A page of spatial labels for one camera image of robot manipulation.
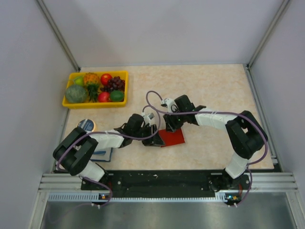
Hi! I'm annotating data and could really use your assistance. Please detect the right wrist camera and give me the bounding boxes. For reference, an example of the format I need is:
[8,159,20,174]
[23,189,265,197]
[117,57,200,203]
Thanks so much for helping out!
[161,98,178,113]

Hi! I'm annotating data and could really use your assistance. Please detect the yellow plastic tray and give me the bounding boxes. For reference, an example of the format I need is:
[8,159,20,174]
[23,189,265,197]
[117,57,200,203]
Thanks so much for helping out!
[62,71,128,109]

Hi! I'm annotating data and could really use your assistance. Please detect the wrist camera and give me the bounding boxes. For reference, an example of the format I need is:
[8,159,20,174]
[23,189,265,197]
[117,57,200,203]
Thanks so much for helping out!
[142,112,155,126]
[161,98,178,113]

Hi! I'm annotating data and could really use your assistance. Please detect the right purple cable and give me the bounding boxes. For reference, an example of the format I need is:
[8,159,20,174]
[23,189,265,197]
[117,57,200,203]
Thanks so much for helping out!
[145,90,268,207]

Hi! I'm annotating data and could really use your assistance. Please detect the green lime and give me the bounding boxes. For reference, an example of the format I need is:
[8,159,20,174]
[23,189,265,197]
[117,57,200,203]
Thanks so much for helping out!
[110,90,124,102]

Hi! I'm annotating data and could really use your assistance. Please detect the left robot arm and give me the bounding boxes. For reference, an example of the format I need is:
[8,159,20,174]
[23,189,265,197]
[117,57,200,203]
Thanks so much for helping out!
[53,114,165,189]

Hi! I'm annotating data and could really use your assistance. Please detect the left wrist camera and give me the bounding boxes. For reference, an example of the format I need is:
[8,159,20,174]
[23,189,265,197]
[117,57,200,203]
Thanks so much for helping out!
[142,112,155,126]

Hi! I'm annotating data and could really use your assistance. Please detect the purple grapes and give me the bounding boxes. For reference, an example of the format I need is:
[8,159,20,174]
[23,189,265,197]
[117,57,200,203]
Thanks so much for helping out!
[100,76,125,93]

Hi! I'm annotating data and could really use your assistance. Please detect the green melon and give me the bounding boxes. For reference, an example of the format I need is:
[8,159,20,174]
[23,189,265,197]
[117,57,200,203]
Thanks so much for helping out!
[65,84,88,104]

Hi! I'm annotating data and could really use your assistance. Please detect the green apple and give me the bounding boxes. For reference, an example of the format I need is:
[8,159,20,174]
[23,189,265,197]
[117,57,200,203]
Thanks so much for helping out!
[73,76,84,87]

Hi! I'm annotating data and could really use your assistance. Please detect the orange pineapple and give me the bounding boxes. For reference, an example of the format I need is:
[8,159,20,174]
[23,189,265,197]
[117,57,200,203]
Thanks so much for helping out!
[83,73,100,102]

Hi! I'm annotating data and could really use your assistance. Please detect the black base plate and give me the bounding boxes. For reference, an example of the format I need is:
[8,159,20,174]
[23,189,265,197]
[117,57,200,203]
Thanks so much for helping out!
[81,169,253,198]

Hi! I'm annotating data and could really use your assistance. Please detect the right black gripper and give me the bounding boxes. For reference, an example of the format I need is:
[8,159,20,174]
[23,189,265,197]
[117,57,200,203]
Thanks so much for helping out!
[163,108,186,133]

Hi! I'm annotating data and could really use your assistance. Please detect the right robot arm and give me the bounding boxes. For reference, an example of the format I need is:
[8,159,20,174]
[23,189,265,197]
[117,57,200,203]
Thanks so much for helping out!
[162,95,268,192]

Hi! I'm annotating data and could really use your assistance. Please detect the red apple bottom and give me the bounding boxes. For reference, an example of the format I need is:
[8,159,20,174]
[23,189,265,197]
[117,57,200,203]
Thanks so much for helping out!
[98,92,111,103]

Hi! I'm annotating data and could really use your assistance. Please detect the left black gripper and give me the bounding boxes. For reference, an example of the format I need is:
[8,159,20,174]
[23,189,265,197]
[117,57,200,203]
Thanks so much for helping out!
[132,124,165,146]

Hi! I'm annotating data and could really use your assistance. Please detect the blue razor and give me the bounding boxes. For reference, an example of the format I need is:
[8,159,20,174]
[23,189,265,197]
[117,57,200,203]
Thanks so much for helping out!
[93,151,107,155]

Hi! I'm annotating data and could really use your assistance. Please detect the grey cable duct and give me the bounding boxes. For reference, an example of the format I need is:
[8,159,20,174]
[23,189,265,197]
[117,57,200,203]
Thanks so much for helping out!
[48,192,238,203]

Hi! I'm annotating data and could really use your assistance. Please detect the red paper box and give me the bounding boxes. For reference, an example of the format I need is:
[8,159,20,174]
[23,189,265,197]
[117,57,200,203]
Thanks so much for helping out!
[158,129,185,147]

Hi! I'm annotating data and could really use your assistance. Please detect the red apple top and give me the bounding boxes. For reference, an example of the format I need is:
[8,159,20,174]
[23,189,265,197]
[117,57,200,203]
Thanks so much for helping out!
[100,73,112,86]

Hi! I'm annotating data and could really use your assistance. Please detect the red apple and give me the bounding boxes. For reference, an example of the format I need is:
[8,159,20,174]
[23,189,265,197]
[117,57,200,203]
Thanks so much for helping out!
[100,73,112,86]
[98,92,111,103]

